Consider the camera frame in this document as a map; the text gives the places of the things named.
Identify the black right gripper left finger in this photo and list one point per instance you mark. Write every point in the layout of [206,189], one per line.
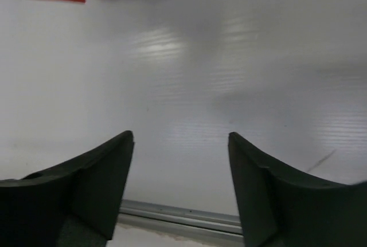
[74,203]

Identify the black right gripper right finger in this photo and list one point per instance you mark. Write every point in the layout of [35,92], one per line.
[280,205]

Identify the aluminium front rail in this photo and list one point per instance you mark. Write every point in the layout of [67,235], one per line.
[202,226]

